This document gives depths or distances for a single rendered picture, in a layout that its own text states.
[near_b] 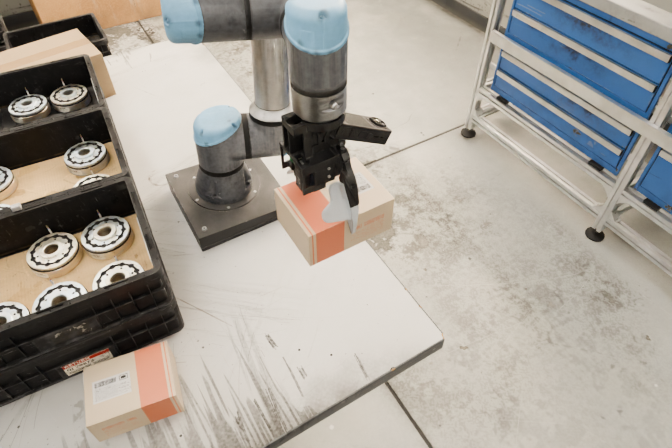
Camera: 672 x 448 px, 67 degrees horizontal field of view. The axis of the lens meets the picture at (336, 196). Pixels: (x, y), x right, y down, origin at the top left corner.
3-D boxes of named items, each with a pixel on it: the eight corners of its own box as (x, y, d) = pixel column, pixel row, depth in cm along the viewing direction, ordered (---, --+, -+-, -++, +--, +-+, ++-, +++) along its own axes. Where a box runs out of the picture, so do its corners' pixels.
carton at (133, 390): (99, 442, 96) (85, 427, 91) (96, 384, 104) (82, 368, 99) (184, 410, 100) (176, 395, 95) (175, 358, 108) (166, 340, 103)
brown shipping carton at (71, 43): (27, 128, 163) (4, 86, 152) (7, 98, 175) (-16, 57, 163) (116, 94, 177) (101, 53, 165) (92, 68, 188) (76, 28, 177)
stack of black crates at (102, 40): (121, 91, 276) (93, 11, 244) (136, 120, 258) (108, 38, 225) (42, 113, 261) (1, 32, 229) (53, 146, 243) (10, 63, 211)
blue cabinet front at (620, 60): (492, 88, 247) (522, -29, 207) (617, 175, 203) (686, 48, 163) (488, 89, 246) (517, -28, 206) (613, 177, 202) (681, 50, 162)
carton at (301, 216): (354, 186, 95) (355, 156, 90) (391, 228, 88) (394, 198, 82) (277, 219, 89) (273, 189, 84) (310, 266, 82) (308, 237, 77)
